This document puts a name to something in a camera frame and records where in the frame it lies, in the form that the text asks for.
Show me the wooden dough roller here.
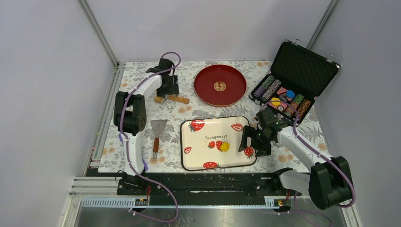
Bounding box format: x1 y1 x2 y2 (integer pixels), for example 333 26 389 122
154 95 190 105

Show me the purple cylindrical tool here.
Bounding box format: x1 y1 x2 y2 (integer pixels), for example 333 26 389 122
119 132 148 175

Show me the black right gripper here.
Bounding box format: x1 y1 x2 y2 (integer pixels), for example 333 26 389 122
238 125 273 157

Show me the round red lacquer tray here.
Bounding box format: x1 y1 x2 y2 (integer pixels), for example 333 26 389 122
193 64 247 107

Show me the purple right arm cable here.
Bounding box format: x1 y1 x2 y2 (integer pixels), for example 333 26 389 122
262 99 357 227

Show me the black poker chip case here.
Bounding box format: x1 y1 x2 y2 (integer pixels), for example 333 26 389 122
249 40 341 123

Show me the yellow poker chip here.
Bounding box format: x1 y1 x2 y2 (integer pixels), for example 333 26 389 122
270 97 280 106

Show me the clear tape roll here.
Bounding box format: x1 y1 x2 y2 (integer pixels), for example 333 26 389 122
271 141 283 148

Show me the blue poker chip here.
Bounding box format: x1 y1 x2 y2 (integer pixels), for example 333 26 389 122
285 90 296 99

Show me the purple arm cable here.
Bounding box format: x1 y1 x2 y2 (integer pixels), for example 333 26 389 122
118 52 183 224
262 99 357 227

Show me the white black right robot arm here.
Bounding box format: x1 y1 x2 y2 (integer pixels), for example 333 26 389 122
238 109 356 210

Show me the strawberry print rectangular tray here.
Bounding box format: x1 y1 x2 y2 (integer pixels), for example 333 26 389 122
180 116 257 171

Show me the floral tablecloth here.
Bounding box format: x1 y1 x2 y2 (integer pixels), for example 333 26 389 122
98 61 329 174

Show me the yellow dough piece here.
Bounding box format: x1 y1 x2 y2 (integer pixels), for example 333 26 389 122
220 142 230 152

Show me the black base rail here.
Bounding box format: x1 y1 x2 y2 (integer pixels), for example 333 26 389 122
117 173 295 207

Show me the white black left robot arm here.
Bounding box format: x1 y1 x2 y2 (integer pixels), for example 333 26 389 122
113 58 177 194

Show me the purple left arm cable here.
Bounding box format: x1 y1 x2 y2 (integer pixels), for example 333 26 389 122
118 52 183 224

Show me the metal scraper wooden handle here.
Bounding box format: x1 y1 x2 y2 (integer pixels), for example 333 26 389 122
150 119 168 160

